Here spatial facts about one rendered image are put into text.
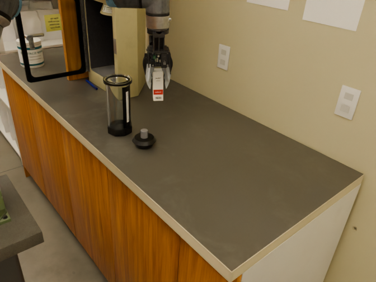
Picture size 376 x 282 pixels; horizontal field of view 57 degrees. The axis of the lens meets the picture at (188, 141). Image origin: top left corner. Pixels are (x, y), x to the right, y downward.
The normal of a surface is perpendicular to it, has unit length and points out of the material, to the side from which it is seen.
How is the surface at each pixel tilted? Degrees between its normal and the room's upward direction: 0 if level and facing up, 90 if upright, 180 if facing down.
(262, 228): 1
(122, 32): 90
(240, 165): 1
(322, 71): 90
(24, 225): 0
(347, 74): 90
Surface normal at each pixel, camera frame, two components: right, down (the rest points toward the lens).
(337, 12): -0.76, 0.29
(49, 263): 0.06, -0.86
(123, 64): 0.65, 0.42
